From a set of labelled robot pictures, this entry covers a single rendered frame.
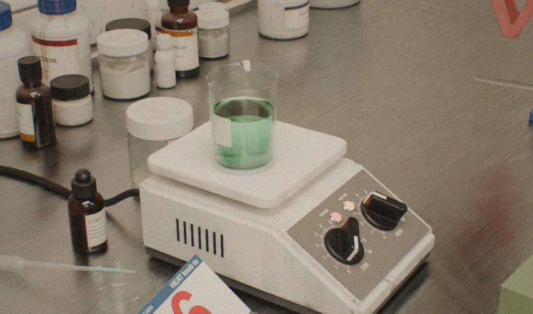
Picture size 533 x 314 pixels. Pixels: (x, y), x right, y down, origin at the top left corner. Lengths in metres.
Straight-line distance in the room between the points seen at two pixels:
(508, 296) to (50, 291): 0.34
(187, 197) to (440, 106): 0.42
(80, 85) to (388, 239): 0.41
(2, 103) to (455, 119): 0.47
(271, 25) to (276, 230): 0.59
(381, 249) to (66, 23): 0.48
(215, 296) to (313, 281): 0.07
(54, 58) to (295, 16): 0.34
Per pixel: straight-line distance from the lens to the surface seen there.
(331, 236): 0.68
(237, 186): 0.68
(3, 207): 0.86
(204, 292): 0.67
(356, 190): 0.73
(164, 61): 1.07
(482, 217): 0.83
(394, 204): 0.71
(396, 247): 0.71
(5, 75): 0.96
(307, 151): 0.73
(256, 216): 0.68
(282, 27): 1.22
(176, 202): 0.71
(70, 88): 0.98
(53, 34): 1.03
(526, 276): 0.66
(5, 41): 0.96
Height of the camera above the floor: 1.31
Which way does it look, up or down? 27 degrees down
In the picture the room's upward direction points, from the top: straight up
